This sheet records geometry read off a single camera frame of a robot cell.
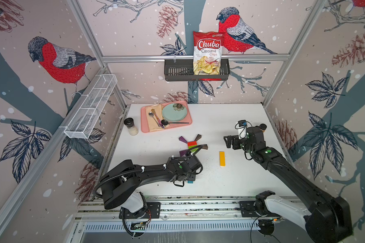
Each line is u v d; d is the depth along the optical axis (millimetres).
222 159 919
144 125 1078
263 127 954
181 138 1003
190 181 811
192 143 978
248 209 727
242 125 707
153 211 729
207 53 849
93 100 815
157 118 1129
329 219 375
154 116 1141
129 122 961
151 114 1138
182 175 600
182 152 951
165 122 1091
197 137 999
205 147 956
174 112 1148
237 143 727
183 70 1067
